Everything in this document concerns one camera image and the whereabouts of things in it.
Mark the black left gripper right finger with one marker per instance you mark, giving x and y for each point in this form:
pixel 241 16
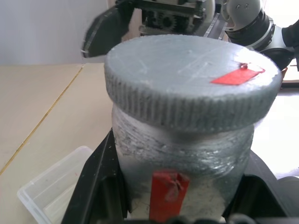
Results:
pixel 259 196

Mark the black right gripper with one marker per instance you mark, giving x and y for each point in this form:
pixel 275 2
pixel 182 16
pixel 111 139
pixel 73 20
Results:
pixel 168 18

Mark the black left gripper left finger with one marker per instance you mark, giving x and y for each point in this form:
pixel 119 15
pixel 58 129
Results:
pixel 93 186

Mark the grey ribbed jar lid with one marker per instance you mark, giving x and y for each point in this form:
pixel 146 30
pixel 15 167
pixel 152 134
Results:
pixel 175 77

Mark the grey translucent jar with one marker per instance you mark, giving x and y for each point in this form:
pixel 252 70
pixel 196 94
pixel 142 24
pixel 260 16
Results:
pixel 198 158

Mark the clear plastic box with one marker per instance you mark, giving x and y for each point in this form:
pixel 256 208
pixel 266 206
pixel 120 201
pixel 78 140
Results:
pixel 46 186

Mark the red tape strip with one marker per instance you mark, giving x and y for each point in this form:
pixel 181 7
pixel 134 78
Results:
pixel 161 198
pixel 233 78

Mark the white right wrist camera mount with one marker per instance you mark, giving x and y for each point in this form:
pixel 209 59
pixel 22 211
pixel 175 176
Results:
pixel 211 9

